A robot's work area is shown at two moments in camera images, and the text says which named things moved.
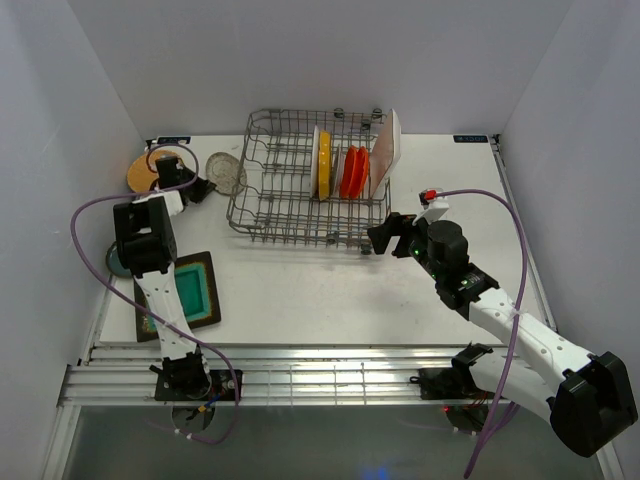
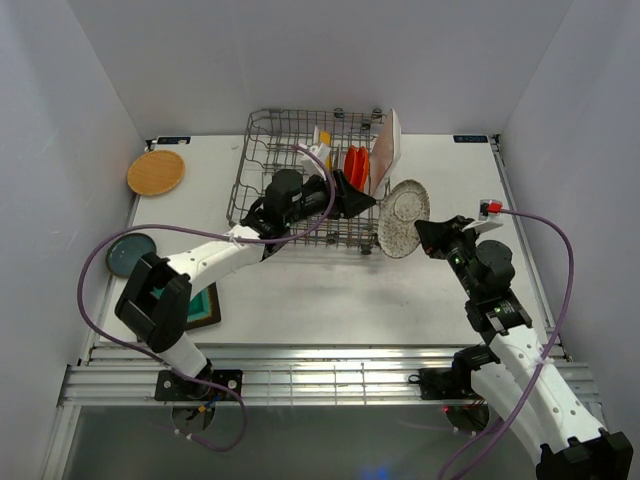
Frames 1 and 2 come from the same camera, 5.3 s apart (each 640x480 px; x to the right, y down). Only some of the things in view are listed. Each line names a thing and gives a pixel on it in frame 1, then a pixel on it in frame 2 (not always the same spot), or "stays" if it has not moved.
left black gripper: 203,187 → 348,201
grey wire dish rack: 313,177 stays
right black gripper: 395,225 → 436,236
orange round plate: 349,173 stays
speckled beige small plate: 227,172 → 402,205
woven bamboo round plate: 139,177 stays
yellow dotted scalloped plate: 325,161 stays
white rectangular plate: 386,152 stays
